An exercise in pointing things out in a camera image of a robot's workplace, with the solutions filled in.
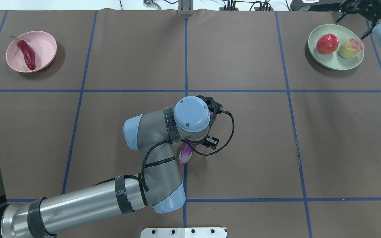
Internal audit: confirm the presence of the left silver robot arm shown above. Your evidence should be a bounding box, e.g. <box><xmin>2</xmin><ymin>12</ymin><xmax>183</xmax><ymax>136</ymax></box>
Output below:
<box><xmin>0</xmin><ymin>95</ymin><xmax>233</xmax><ymax>238</ymax></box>

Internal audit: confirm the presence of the aluminium frame post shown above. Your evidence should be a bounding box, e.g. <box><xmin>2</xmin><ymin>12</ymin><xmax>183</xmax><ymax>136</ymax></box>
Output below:
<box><xmin>178</xmin><ymin>0</ymin><xmax>194</xmax><ymax>16</ymax></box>

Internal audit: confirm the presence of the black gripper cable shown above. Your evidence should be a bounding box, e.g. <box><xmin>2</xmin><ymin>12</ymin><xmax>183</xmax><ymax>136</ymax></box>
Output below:
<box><xmin>93</xmin><ymin>111</ymin><xmax>235</xmax><ymax>192</ymax></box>

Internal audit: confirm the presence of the pink plate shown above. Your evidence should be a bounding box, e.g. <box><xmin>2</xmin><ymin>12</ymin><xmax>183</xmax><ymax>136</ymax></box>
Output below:
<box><xmin>6</xmin><ymin>31</ymin><xmax>57</xmax><ymax>73</ymax></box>

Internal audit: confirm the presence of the peach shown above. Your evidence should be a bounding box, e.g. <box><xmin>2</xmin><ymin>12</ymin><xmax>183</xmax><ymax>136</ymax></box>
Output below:
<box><xmin>339</xmin><ymin>39</ymin><xmax>364</xmax><ymax>59</ymax></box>

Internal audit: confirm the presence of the white camera stand base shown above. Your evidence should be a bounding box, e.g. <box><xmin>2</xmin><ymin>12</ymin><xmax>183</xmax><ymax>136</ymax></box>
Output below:
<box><xmin>140</xmin><ymin>227</ymin><xmax>228</xmax><ymax>238</ymax></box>

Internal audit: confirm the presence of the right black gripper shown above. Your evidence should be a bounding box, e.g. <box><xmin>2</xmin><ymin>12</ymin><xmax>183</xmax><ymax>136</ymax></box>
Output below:
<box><xmin>336</xmin><ymin>0</ymin><xmax>381</xmax><ymax>40</ymax></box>

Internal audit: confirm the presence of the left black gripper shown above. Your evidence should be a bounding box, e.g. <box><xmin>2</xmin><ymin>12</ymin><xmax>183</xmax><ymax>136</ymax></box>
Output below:
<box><xmin>196</xmin><ymin>95</ymin><xmax>226</xmax><ymax>150</ymax></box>

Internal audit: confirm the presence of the red pomegranate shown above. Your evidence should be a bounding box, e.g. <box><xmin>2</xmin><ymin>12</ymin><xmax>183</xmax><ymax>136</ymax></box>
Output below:
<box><xmin>316</xmin><ymin>33</ymin><xmax>340</xmax><ymax>55</ymax></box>

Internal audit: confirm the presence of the purple eggplant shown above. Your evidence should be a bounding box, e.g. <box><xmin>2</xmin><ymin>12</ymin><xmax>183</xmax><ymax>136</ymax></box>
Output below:
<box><xmin>178</xmin><ymin>111</ymin><xmax>215</xmax><ymax>170</ymax></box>

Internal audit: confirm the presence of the green plate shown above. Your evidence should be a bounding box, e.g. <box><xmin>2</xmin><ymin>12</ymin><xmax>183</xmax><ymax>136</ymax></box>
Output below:
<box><xmin>308</xmin><ymin>24</ymin><xmax>364</xmax><ymax>70</ymax></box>

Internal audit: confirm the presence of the red chili pepper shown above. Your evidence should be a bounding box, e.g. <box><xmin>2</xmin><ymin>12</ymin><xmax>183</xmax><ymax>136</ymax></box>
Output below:
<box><xmin>10</xmin><ymin>36</ymin><xmax>36</xmax><ymax>70</ymax></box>

